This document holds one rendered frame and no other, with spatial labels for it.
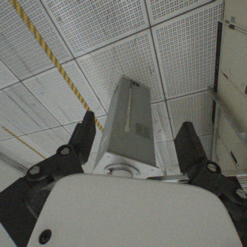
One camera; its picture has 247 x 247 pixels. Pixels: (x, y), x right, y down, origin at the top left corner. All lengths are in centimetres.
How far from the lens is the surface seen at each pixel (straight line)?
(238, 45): 100
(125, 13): 111
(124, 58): 117
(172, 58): 119
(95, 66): 123
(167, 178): 85
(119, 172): 71
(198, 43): 121
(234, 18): 102
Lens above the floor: 110
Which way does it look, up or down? 45 degrees down
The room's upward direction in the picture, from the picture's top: 173 degrees counter-clockwise
